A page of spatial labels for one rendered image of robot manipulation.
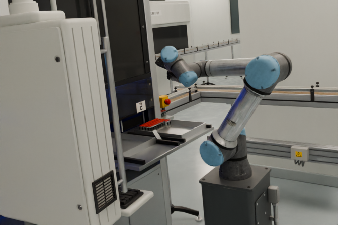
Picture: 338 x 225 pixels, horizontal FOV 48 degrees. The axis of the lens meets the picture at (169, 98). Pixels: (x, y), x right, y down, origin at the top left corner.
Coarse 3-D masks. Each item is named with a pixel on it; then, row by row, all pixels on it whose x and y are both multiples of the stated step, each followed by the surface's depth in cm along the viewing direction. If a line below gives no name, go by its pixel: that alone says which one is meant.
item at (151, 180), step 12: (156, 168) 249; (132, 180) 230; (144, 180) 239; (156, 180) 250; (156, 192) 250; (144, 204) 240; (156, 204) 251; (132, 216) 231; (144, 216) 241; (156, 216) 251
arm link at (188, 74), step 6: (180, 60) 165; (174, 66) 165; (180, 66) 164; (186, 66) 164; (192, 66) 167; (198, 66) 169; (174, 72) 166; (180, 72) 164; (186, 72) 163; (192, 72) 164; (198, 72) 169; (180, 78) 164; (186, 78) 162; (192, 78) 162; (186, 84) 163; (192, 84) 168
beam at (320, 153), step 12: (252, 144) 298; (264, 144) 293; (276, 144) 286; (288, 144) 281; (300, 144) 278; (312, 144) 276; (276, 156) 288; (288, 156) 282; (312, 156) 272; (324, 156) 268; (336, 156) 262
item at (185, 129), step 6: (174, 120) 237; (180, 120) 234; (174, 126) 234; (180, 126) 233; (186, 126) 232; (192, 126) 230; (198, 126) 217; (204, 126) 223; (138, 132) 222; (144, 132) 219; (150, 132) 216; (162, 132) 224; (168, 132) 222; (174, 132) 221; (180, 132) 220; (186, 132) 207; (192, 132) 212; (198, 132) 217; (186, 138) 208
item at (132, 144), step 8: (112, 136) 223; (128, 136) 215; (136, 136) 211; (144, 136) 208; (112, 144) 210; (128, 144) 207; (136, 144) 206; (144, 144) 197; (152, 144) 202; (128, 152) 187; (136, 152) 192
